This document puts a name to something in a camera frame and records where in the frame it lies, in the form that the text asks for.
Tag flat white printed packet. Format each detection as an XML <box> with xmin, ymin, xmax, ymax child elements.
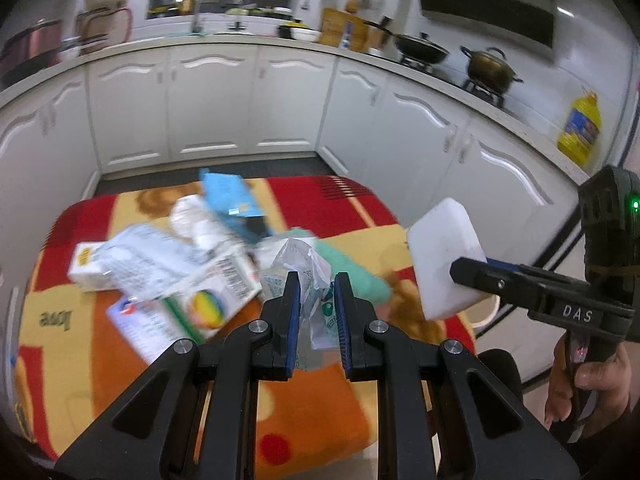
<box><xmin>106</xmin><ymin>295</ymin><xmax>201</xmax><ymax>366</ymax></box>

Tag white foam block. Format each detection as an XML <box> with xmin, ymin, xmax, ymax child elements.
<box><xmin>406</xmin><ymin>197</ymin><xmax>496</xmax><ymax>321</ymax></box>

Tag white round trash bin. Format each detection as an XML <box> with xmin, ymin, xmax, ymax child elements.
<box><xmin>470</xmin><ymin>292</ymin><xmax>502</xmax><ymax>335</ymax></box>

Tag blue snack packet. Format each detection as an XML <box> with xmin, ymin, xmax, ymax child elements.
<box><xmin>199</xmin><ymin>170</ymin><xmax>263</xmax><ymax>221</ymax></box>

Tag person's right hand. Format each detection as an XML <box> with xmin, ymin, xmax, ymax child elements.
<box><xmin>544</xmin><ymin>330</ymin><xmax>633</xmax><ymax>442</ymax></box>

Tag brass pot with lid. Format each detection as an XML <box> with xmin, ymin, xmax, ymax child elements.
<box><xmin>460</xmin><ymin>47</ymin><xmax>524</xmax><ymax>96</ymax></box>

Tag person's right forearm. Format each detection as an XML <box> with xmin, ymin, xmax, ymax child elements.
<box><xmin>550</xmin><ymin>400</ymin><xmax>640</xmax><ymax>480</ymax></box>

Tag clear printed plastic wrapper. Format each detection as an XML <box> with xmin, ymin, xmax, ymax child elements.
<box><xmin>260</xmin><ymin>237</ymin><xmax>347</xmax><ymax>376</ymax></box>

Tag white bowl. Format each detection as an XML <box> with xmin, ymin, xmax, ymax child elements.
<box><xmin>277</xmin><ymin>19</ymin><xmax>323</xmax><ymax>44</ymax></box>

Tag teal cloth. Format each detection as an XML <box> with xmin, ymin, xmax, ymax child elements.
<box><xmin>285</xmin><ymin>227</ymin><xmax>393</xmax><ymax>307</ymax></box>

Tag beige basket with red handle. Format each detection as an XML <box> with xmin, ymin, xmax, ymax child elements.
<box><xmin>75</xmin><ymin>0</ymin><xmax>134</xmax><ymax>56</ymax></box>

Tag black wok with lid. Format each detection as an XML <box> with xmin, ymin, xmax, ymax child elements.
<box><xmin>392</xmin><ymin>31</ymin><xmax>451</xmax><ymax>66</ymax></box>

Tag white green printed carton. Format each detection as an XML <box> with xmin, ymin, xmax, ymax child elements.
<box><xmin>160</xmin><ymin>252</ymin><xmax>263</xmax><ymax>343</ymax></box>

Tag dark red rice cooker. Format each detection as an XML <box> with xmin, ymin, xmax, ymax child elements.
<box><xmin>0</xmin><ymin>19</ymin><xmax>63</xmax><ymax>88</ymax></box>

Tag printed red orange blanket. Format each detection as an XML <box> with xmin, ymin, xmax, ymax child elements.
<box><xmin>10</xmin><ymin>175</ymin><xmax>481</xmax><ymax>467</ymax></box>

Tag yellow oil bottle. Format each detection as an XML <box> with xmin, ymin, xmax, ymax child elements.
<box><xmin>556</xmin><ymin>87</ymin><xmax>604</xmax><ymax>168</ymax></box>

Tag white kitchen cabinets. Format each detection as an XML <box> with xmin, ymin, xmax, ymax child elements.
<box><xmin>0</xmin><ymin>40</ymin><xmax>591</xmax><ymax>271</ymax></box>

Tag white carton with yellow end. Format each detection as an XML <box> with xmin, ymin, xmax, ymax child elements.
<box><xmin>67</xmin><ymin>241</ymin><xmax>131</xmax><ymax>293</ymax></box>

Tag black range hood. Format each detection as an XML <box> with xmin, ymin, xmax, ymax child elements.
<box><xmin>400</xmin><ymin>0</ymin><xmax>558</xmax><ymax>63</ymax></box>

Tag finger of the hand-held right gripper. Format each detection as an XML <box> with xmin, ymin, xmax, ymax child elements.
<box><xmin>486</xmin><ymin>257</ymin><xmax>588</xmax><ymax>286</ymax></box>
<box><xmin>449</xmin><ymin>257</ymin><xmax>591</xmax><ymax>311</ymax></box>

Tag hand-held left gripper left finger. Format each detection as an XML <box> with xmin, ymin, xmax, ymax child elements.
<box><xmin>52</xmin><ymin>271</ymin><xmax>302</xmax><ymax>480</ymax></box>

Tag white tissue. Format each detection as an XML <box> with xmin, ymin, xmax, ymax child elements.
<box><xmin>167</xmin><ymin>195</ymin><xmax>236</xmax><ymax>252</ymax></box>

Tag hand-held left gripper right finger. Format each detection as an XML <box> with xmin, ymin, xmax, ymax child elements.
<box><xmin>334</xmin><ymin>272</ymin><xmax>581</xmax><ymax>480</ymax></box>

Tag grey printed plastic pouch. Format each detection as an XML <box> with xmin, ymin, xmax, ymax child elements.
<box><xmin>102</xmin><ymin>224</ymin><xmax>213</xmax><ymax>291</ymax></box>

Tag gas stove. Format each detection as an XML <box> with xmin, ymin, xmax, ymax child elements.
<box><xmin>400</xmin><ymin>55</ymin><xmax>507</xmax><ymax>109</ymax></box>

